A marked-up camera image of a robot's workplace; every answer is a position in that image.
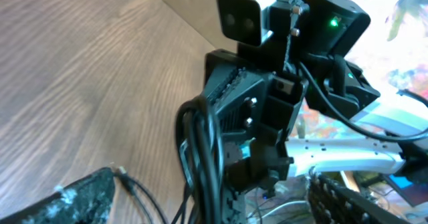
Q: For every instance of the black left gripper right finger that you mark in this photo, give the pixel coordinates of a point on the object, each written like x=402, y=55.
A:
x=332, y=203

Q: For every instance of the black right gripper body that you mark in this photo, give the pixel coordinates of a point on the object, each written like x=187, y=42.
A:
x=269, y=160

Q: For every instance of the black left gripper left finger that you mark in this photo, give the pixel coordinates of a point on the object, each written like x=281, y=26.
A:
x=87, y=200

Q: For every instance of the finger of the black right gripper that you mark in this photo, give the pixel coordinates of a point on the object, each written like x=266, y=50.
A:
x=237, y=96
x=233, y=204

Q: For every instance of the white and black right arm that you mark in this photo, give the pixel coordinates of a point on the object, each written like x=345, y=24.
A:
x=342, y=124

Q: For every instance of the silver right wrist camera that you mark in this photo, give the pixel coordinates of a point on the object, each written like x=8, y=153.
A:
x=245, y=21

